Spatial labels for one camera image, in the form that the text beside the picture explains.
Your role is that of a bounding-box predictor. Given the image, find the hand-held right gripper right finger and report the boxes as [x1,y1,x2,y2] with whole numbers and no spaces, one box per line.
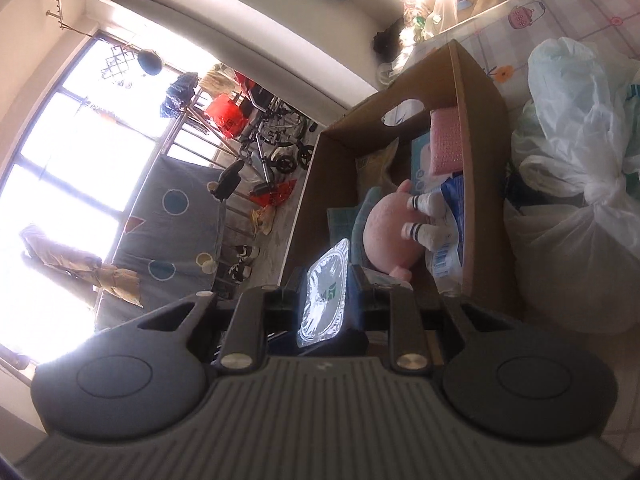
[350,264,506,373]

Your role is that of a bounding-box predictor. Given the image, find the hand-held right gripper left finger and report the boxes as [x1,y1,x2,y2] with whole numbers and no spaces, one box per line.
[136,266,308,372]

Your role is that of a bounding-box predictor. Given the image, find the pink plush toy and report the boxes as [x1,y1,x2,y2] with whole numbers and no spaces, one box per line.
[362,180,448,278]

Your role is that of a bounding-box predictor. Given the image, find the teal checked towel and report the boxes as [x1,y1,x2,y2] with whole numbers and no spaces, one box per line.
[327,186,383,266]

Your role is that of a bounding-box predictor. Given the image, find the blue white plastic packet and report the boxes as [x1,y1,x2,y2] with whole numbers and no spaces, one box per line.
[425,172,468,296]

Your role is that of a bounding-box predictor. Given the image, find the beige plastic packet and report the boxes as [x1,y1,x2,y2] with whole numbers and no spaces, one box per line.
[355,137,401,206]

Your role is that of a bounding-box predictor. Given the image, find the pink sponge cloth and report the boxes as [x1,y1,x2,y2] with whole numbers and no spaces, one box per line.
[430,107,465,176]

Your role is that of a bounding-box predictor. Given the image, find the brown cardboard box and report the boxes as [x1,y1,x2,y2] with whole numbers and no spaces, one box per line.
[276,40,523,318]

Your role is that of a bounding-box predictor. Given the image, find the beige crumpled bag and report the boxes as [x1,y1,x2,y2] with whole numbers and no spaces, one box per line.
[250,207,277,237]

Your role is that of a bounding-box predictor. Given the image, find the red crumpled bag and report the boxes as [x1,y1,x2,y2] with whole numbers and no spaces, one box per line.
[249,181,296,209]

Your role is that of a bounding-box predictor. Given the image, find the black bicycle saddle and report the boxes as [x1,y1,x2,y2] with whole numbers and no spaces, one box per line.
[210,160,246,203]

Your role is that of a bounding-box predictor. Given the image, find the grey sheet with circles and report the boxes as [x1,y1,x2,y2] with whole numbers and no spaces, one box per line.
[92,152,226,331]

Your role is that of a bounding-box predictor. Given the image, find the light blue packet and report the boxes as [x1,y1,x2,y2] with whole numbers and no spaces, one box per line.
[411,130,451,193]

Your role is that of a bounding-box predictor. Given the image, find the folded wheelchair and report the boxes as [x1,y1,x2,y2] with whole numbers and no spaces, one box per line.
[237,82,321,183]

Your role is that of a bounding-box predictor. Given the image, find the red plastic bag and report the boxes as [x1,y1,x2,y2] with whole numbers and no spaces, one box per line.
[205,94,247,140]

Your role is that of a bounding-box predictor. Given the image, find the metal railing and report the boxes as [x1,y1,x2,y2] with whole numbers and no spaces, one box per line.
[160,87,281,271]

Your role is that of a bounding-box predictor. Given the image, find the white tied plastic bag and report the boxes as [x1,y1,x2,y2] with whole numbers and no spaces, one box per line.
[502,160,640,336]

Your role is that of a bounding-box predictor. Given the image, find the beige hanging cloth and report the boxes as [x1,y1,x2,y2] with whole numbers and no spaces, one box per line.
[199,64,236,98]

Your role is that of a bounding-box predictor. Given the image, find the brown hanging cloth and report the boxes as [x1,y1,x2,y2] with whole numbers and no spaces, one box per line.
[20,225,143,308]

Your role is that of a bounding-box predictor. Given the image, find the blue hanging clothes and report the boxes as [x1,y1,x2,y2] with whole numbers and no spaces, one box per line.
[160,72,198,118]

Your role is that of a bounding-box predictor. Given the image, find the dark fuzzy object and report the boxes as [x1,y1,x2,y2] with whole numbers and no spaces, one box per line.
[372,19,408,61]

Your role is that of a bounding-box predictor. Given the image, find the dark round hanging object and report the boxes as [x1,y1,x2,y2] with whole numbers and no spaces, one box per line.
[137,49,163,77]

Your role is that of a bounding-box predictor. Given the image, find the hanging clip rack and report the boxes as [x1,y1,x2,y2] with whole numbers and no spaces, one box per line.
[100,42,138,83]

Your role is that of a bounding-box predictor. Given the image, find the pile of plastic bags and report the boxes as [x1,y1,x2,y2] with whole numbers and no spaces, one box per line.
[400,0,481,43]

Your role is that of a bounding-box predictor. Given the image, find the metal wall hook rack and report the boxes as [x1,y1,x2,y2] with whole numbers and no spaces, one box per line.
[42,0,68,31]

